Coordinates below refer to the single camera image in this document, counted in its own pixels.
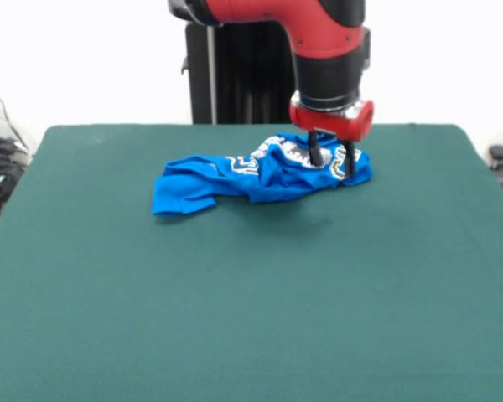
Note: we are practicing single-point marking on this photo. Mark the blue shirt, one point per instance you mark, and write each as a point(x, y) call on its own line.
point(218, 184)

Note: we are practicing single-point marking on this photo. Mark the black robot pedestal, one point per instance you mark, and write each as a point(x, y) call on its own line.
point(243, 84)

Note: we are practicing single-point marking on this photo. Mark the dark green table cloth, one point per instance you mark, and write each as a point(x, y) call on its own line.
point(88, 293)

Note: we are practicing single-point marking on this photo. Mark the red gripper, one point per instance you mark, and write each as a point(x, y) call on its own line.
point(331, 123)

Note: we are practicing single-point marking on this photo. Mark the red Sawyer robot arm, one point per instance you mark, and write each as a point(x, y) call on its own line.
point(318, 37)

